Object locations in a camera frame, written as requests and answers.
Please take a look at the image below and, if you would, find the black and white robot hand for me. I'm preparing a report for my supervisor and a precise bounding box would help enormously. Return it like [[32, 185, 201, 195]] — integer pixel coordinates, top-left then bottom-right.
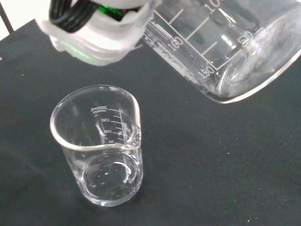
[[34, 0, 163, 67]]

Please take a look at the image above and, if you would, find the black tripod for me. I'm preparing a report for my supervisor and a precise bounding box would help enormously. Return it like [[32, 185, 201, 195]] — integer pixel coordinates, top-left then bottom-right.
[[2, 0, 15, 33]]

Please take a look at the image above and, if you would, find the black bench cloth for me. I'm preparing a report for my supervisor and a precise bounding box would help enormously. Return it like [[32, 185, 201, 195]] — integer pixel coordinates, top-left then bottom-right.
[[0, 19, 301, 226]]

